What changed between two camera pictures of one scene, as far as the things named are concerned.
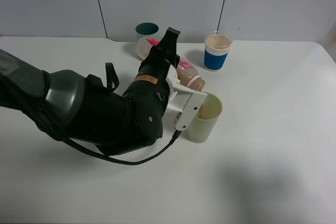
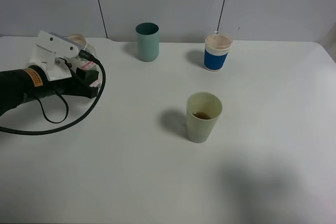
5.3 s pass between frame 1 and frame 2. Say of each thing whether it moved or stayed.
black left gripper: moved
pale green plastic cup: stayed
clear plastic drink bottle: moved
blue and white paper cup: stayed
